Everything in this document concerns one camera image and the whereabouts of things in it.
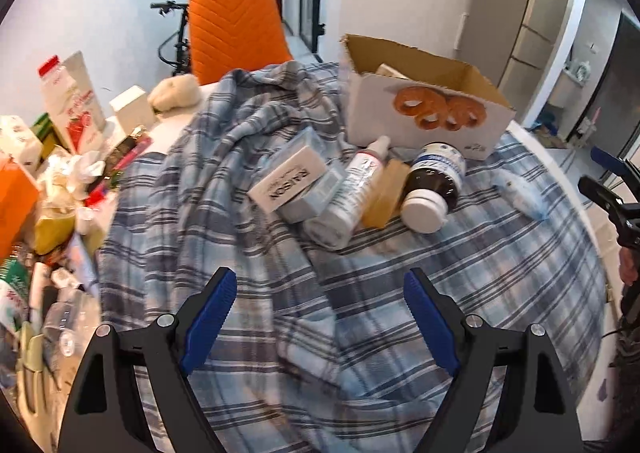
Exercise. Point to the blue plaid cloth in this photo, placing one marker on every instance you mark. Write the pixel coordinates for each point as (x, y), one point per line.
(320, 351)

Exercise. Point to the brown bottle white cap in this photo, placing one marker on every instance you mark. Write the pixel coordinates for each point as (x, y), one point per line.
(432, 188)

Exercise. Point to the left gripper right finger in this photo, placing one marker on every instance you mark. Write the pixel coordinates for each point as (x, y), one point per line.
(467, 348)

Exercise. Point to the orange box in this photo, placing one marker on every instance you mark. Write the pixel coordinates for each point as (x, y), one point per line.
(18, 196)

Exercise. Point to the strawberry milk carton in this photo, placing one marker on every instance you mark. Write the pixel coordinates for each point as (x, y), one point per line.
(66, 109)

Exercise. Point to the white tissue pack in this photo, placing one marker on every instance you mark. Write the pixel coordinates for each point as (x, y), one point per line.
(19, 141)

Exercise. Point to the bicycle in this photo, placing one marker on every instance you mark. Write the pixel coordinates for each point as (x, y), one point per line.
(181, 63)

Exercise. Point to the tall white carton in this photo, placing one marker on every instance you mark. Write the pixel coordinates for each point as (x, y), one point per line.
(76, 66)

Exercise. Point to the beige plush toy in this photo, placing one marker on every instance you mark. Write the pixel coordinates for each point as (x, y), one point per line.
(181, 91)

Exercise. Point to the small white box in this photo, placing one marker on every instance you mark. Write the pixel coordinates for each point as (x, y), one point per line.
(133, 109)

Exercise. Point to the beige refrigerator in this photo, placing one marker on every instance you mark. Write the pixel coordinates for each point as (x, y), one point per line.
(511, 42)

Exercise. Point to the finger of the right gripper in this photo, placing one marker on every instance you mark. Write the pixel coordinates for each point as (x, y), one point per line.
(600, 195)
(624, 169)

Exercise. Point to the amber soap bar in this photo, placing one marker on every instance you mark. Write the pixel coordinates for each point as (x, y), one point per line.
(385, 195)

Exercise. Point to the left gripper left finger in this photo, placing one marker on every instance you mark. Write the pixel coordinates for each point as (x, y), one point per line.
(173, 347)

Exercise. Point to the white spray bottle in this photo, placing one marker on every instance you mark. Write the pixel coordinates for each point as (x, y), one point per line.
(333, 228)

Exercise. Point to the orange chair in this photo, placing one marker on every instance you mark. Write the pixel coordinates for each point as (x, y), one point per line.
(234, 34)

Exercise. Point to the white Raison box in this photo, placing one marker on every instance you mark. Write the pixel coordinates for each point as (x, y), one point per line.
(288, 179)

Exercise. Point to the cardboard box with pretzel print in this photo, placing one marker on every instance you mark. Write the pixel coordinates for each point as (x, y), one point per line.
(414, 98)

